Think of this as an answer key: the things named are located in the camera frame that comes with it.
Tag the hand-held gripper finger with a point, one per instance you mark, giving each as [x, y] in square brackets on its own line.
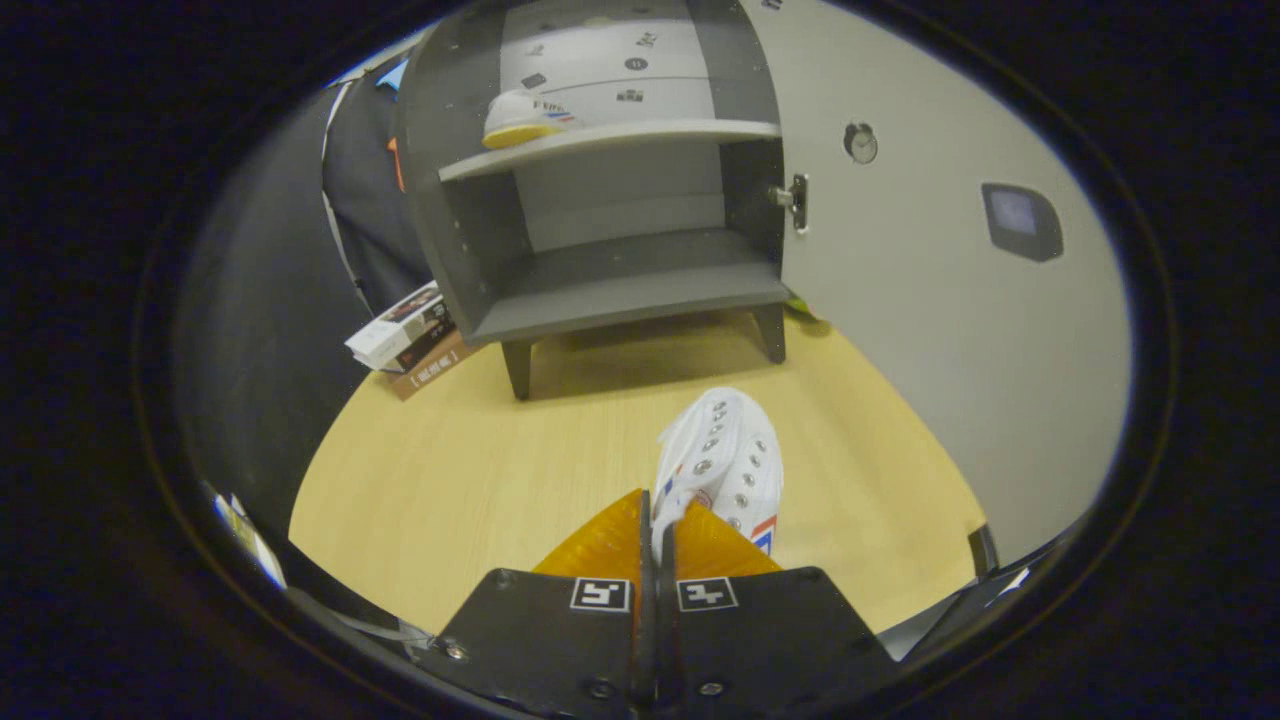
[645, 640]
[667, 640]

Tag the white shoe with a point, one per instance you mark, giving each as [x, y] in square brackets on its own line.
[520, 120]
[725, 450]

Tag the grey shoe cabinet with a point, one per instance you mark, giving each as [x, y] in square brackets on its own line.
[620, 280]

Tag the light grey shoe cabinet door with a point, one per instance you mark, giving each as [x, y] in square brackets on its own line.
[950, 350]

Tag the brown flat box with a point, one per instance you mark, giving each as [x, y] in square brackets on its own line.
[425, 375]

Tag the white printed box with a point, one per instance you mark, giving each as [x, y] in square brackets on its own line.
[395, 325]

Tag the black backdrop cloth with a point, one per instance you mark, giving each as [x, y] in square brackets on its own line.
[270, 300]

